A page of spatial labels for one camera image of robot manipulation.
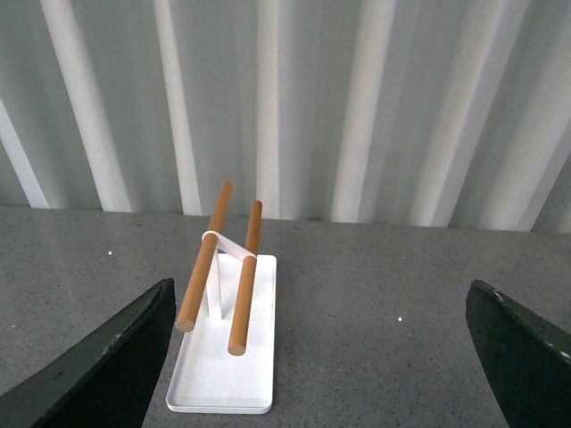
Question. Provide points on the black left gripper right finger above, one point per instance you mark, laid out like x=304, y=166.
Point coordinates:
x=525, y=358

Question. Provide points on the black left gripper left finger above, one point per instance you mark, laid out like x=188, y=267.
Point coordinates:
x=105, y=380

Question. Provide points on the white rack with wooden bars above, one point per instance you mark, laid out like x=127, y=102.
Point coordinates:
x=225, y=363

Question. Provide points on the white pleated curtain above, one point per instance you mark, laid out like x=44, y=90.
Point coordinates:
x=424, y=113

